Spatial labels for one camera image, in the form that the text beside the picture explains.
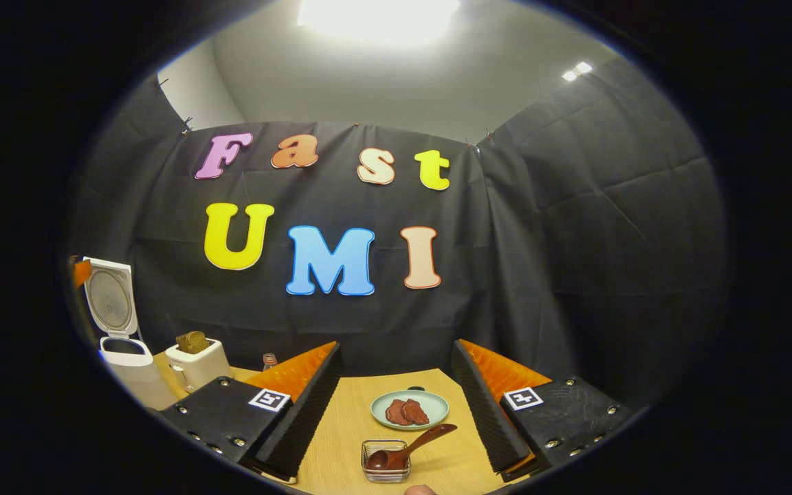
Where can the brown wooden spoon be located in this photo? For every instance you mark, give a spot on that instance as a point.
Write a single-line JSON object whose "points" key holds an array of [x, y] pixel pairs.
{"points": [[423, 440]]}

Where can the white toaster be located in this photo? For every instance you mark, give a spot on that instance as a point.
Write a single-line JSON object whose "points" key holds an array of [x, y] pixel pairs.
{"points": [[200, 368]]}

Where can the red meat slice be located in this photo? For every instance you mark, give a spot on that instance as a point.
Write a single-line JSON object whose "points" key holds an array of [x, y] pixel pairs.
{"points": [[394, 412], [418, 411]]}

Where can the clear plastic drink bottle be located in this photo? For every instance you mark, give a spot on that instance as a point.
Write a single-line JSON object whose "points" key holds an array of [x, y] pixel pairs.
{"points": [[270, 362]]}

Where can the small ceiling light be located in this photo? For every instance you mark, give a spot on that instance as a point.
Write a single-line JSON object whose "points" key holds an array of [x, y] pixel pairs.
{"points": [[577, 70]]}

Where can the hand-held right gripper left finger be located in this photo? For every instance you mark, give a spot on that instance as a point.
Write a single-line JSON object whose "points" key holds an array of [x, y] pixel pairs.
{"points": [[306, 419]]}

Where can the clear glass chopstick holder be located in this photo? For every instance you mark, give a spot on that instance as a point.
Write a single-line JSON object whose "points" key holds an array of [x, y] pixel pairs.
{"points": [[399, 473]]}

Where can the pale green plate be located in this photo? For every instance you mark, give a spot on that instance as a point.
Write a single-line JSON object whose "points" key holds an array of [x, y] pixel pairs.
{"points": [[434, 405]]}

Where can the white rice cooker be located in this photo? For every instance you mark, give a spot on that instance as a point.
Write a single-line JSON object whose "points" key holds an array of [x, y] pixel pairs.
{"points": [[131, 375]]}

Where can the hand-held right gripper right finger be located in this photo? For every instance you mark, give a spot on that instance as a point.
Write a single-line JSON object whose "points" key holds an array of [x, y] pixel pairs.
{"points": [[489, 419]]}

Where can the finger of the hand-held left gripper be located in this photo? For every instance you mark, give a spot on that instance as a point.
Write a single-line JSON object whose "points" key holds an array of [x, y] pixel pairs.
{"points": [[82, 272]]}

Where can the black backdrop cloth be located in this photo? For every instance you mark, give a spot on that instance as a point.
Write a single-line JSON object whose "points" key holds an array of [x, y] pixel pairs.
{"points": [[520, 261]]}

